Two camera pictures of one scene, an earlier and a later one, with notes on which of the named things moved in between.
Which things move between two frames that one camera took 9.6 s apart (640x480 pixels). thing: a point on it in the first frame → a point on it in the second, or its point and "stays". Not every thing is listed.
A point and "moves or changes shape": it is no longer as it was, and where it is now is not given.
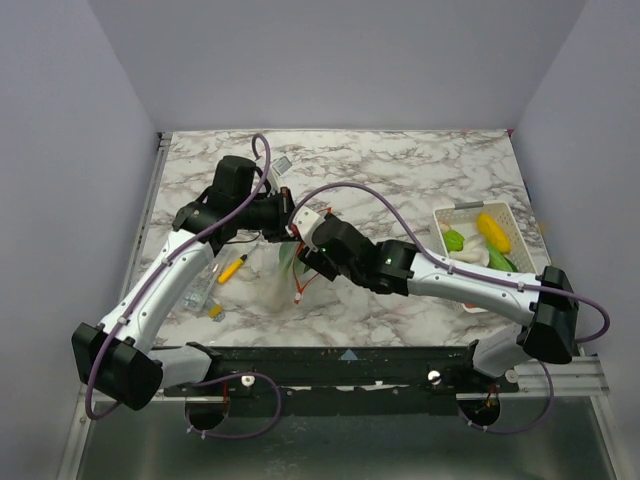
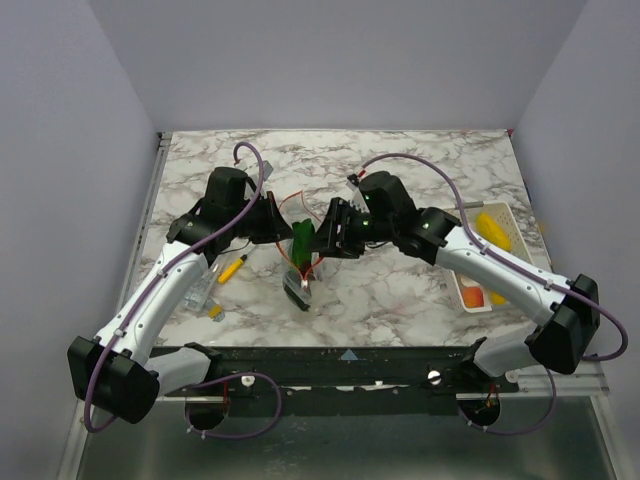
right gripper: [314, 261] → [338, 229]
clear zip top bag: [282, 287] moves or changes shape
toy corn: [494, 234] stays
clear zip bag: [197, 293] stays
